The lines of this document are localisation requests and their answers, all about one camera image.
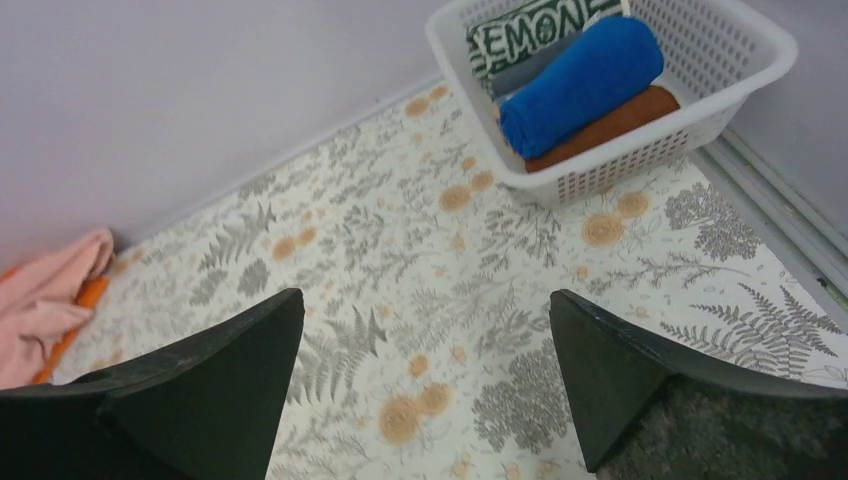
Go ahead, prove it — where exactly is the brown towel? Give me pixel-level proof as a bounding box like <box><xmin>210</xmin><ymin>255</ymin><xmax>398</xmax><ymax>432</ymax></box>
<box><xmin>525</xmin><ymin>85</ymin><xmax>680</xmax><ymax>173</ymax></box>

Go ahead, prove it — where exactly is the light pink towel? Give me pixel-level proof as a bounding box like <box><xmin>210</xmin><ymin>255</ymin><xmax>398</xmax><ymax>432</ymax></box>
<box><xmin>1</xmin><ymin>228</ymin><xmax>114</xmax><ymax>389</ymax></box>

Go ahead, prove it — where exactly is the striped lemon rolled towel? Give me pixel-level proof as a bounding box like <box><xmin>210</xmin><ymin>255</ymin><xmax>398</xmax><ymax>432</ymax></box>
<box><xmin>466</xmin><ymin>0</ymin><xmax>630</xmax><ymax>83</ymax></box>

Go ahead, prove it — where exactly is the floral table mat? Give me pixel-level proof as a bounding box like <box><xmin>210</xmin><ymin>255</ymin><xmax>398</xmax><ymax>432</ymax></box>
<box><xmin>52</xmin><ymin>85</ymin><xmax>847</xmax><ymax>479</ymax></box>

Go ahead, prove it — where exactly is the orange towel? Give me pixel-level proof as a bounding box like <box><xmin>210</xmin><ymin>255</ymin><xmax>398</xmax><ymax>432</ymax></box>
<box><xmin>1</xmin><ymin>269</ymin><xmax>110</xmax><ymax>389</ymax></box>

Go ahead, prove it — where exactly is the dark blue rolled towel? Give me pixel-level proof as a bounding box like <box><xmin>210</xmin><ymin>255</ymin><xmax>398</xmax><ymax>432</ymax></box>
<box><xmin>491</xmin><ymin>32</ymin><xmax>582</xmax><ymax>101</ymax></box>

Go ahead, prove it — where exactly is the white plastic basket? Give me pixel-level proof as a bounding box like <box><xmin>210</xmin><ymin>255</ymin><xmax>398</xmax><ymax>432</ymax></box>
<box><xmin>425</xmin><ymin>0</ymin><xmax>798</xmax><ymax>208</ymax></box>

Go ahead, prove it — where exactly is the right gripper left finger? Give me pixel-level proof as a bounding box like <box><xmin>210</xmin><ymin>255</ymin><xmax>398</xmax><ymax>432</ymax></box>
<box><xmin>1</xmin><ymin>288</ymin><xmax>305</xmax><ymax>479</ymax></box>

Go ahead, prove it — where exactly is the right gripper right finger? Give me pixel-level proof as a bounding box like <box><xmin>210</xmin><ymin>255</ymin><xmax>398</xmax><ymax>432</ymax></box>
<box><xmin>549</xmin><ymin>290</ymin><xmax>847</xmax><ymax>479</ymax></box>

